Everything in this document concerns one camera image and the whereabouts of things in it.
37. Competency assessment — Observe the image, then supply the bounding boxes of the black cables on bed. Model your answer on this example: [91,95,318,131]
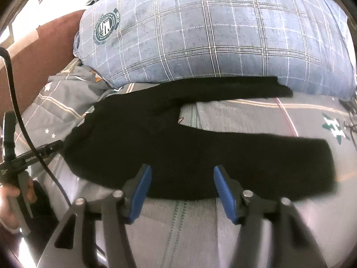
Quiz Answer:
[338,89,357,140]

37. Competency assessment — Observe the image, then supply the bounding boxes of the person's left hand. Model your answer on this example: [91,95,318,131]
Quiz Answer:
[1,178,37,231]

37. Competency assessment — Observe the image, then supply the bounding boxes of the black pants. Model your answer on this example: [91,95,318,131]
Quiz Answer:
[61,77,335,200]

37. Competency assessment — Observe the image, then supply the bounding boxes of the grey patterned bed sheet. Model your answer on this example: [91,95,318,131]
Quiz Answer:
[49,84,356,267]

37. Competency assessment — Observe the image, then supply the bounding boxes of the grey patterned pillow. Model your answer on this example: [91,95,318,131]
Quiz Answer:
[22,64,111,147]

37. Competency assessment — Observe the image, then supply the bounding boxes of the brown headboard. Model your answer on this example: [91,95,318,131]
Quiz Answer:
[7,10,84,112]

